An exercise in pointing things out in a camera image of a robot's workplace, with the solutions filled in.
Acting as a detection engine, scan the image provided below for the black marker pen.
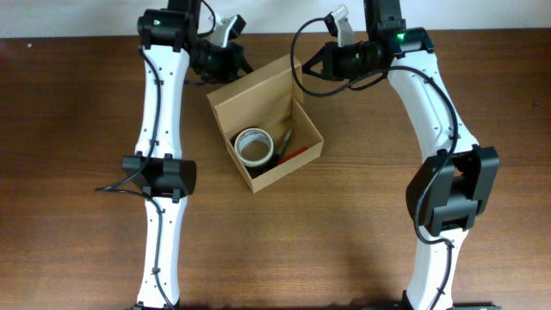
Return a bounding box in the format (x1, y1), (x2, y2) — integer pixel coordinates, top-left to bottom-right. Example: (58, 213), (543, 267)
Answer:
(275, 129), (293, 157)

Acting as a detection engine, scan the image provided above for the brown cardboard box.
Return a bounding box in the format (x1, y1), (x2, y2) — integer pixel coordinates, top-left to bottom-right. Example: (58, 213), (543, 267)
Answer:
(207, 55), (325, 193)

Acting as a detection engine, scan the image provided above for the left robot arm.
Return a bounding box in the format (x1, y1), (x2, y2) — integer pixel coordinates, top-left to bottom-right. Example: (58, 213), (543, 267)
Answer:
(122, 1), (252, 309)

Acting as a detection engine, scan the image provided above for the cream masking tape roll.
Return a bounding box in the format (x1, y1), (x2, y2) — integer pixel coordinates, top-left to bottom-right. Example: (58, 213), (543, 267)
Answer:
(234, 127), (275, 168)

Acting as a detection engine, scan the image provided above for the orange utility knife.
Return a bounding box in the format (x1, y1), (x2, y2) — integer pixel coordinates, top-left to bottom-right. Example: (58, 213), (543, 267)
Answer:
(277, 146), (308, 165)

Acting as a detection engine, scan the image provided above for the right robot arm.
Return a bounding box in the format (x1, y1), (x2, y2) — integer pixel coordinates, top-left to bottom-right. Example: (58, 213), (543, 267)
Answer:
(301, 1), (499, 310)

